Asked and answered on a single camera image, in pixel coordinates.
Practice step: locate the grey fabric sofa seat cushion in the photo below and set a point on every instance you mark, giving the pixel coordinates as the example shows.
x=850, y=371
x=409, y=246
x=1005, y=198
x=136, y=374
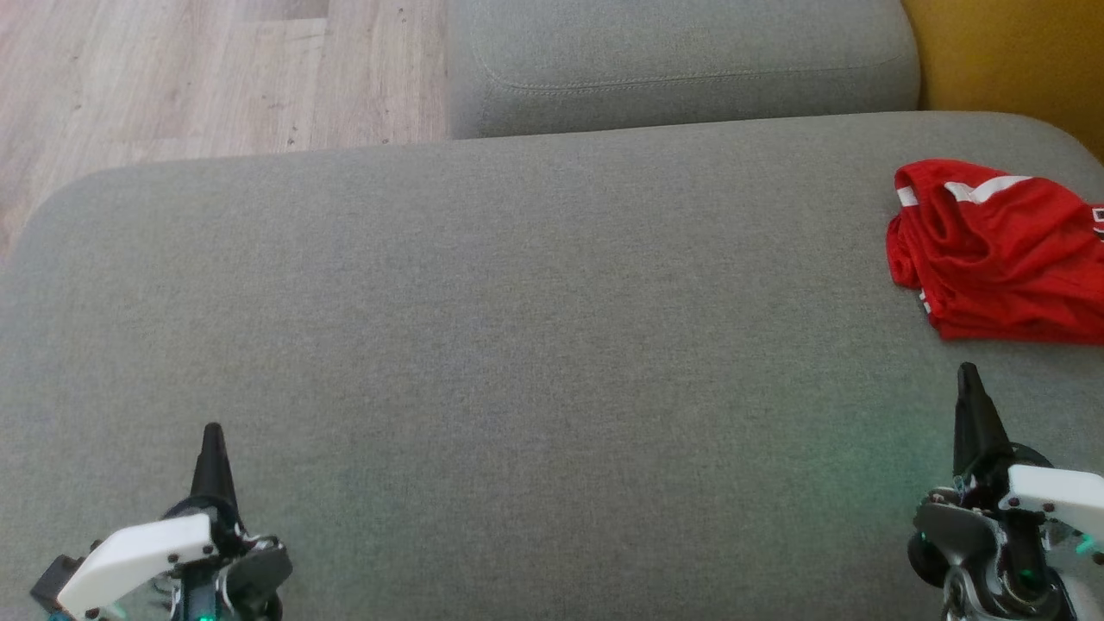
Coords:
x=517, y=345

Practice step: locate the red jersey with white sleeves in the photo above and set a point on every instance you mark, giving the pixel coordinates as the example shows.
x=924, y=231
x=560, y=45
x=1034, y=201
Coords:
x=1000, y=259

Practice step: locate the yellow furniture panel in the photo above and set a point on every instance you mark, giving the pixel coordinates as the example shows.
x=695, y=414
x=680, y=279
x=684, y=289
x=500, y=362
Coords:
x=1018, y=60

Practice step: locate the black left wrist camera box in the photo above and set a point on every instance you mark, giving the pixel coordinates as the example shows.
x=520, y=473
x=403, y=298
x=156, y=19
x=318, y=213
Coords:
x=53, y=585

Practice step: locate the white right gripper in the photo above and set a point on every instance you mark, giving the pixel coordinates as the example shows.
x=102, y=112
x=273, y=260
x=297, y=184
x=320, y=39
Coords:
x=1044, y=492

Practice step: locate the grey stitched sofa cushion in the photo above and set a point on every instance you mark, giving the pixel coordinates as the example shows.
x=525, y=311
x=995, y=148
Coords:
x=690, y=52

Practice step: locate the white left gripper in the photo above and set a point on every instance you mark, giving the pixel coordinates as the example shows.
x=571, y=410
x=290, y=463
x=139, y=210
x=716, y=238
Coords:
x=138, y=556

